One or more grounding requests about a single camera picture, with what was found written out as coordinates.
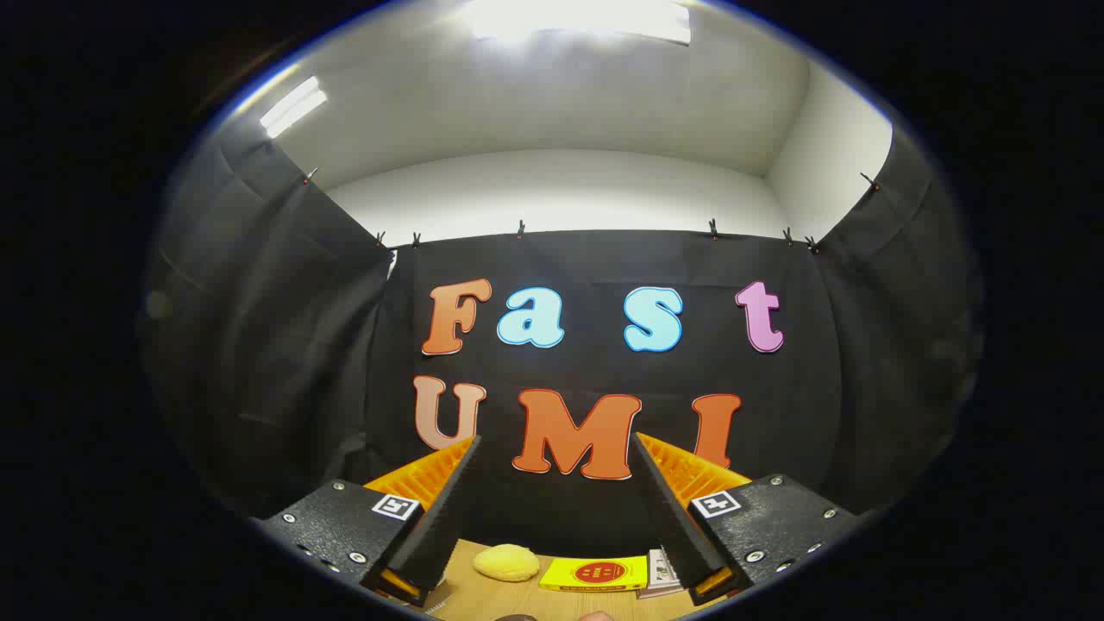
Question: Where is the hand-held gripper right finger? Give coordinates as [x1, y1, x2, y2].
[630, 431, 862, 606]

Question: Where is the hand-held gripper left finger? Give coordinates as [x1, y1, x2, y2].
[255, 436, 482, 607]

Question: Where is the white floral cover book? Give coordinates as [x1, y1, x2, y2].
[647, 549, 684, 589]

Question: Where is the yellow plush bun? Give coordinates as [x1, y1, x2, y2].
[473, 543, 541, 583]

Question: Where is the yellow book with red circle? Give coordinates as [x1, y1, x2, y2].
[539, 555, 649, 593]

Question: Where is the row of black cloth clips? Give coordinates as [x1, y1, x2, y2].
[302, 168, 881, 255]

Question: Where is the ceiling light panel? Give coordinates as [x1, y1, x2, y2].
[259, 76, 329, 139]
[466, 0, 693, 46]

